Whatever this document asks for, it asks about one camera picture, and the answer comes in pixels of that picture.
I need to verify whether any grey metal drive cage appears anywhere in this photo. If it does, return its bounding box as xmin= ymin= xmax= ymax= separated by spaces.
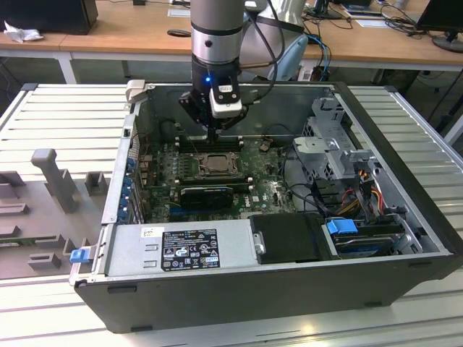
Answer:
xmin=292 ymin=96 xmax=384 ymax=181

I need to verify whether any silver power supply unit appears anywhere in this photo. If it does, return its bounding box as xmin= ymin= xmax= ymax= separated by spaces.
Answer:
xmin=103 ymin=219 xmax=260 ymax=279

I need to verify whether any white paper sheet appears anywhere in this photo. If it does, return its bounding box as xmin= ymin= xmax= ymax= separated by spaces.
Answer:
xmin=356 ymin=17 xmax=390 ymax=29

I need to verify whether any green motherboard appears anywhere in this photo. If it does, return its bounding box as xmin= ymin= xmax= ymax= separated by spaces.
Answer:
xmin=139 ymin=137 xmax=303 ymax=224

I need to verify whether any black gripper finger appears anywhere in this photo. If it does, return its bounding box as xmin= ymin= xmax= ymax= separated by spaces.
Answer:
xmin=214 ymin=105 xmax=250 ymax=145
xmin=177 ymin=92 xmax=216 ymax=145

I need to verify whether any yellow orange wire bundle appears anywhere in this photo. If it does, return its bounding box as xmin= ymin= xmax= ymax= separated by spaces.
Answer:
xmin=339 ymin=182 xmax=385 ymax=218

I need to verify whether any wooden desk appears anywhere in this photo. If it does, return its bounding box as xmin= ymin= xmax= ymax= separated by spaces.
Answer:
xmin=0 ymin=0 xmax=463 ymax=86

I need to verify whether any blue disk carrier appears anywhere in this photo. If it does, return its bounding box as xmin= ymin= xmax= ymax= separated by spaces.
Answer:
xmin=325 ymin=218 xmax=359 ymax=241

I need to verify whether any crumpled white paper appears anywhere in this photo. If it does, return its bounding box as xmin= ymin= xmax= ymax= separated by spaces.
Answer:
xmin=3 ymin=20 xmax=44 ymax=43

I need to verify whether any black graphics card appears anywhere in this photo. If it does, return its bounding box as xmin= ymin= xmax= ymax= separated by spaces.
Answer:
xmin=179 ymin=185 xmax=235 ymax=210

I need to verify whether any CPU socket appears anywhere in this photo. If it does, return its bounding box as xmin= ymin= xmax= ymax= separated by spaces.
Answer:
xmin=196 ymin=150 xmax=243 ymax=179

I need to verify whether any black monitor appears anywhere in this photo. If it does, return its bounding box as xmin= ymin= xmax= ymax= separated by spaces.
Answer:
xmin=415 ymin=0 xmax=463 ymax=53

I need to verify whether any black PC case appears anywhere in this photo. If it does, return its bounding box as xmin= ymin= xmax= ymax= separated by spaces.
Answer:
xmin=68 ymin=80 xmax=463 ymax=334

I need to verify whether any metal socket cover frame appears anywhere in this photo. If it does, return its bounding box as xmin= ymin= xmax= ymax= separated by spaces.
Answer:
xmin=198 ymin=151 xmax=242 ymax=178

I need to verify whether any grey parts rack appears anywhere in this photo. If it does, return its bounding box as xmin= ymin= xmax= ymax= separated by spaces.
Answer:
xmin=0 ymin=147 xmax=112 ymax=281

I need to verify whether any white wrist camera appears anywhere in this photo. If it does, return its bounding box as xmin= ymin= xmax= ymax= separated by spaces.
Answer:
xmin=208 ymin=84 xmax=243 ymax=120

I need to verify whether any black plastic shroud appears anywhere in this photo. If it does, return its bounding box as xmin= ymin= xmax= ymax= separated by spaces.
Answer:
xmin=248 ymin=212 xmax=330 ymax=264

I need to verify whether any black RAM slot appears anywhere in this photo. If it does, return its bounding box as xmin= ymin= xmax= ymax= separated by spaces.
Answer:
xmin=176 ymin=147 xmax=244 ymax=153
xmin=176 ymin=139 xmax=244 ymax=145
xmin=176 ymin=135 xmax=244 ymax=142
xmin=176 ymin=143 xmax=244 ymax=150

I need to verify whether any black monitor stand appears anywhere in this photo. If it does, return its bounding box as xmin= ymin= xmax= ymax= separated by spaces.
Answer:
xmin=305 ymin=0 xmax=343 ymax=20

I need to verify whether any green RAM stick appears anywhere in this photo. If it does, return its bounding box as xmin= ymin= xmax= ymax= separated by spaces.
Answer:
xmin=0 ymin=236 xmax=38 ymax=249

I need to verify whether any black computer tower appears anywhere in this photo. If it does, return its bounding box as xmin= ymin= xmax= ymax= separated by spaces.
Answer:
xmin=0 ymin=0 xmax=99 ymax=36

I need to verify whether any grey case latch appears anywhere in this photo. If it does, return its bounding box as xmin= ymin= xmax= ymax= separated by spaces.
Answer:
xmin=124 ymin=80 xmax=147 ymax=106

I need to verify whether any hard disk drive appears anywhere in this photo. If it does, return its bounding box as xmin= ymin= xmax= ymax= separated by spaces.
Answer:
xmin=334 ymin=234 xmax=399 ymax=260

